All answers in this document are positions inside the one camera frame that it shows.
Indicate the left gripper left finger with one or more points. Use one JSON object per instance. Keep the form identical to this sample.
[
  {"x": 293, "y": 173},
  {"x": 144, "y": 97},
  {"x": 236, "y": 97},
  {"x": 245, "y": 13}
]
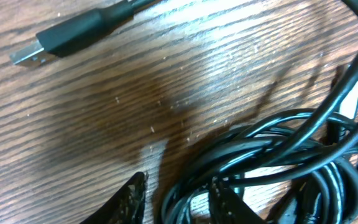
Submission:
[{"x": 126, "y": 206}]

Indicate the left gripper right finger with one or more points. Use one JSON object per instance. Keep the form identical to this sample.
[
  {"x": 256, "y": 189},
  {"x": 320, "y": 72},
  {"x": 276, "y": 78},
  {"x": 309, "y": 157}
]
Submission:
[{"x": 226, "y": 207}]

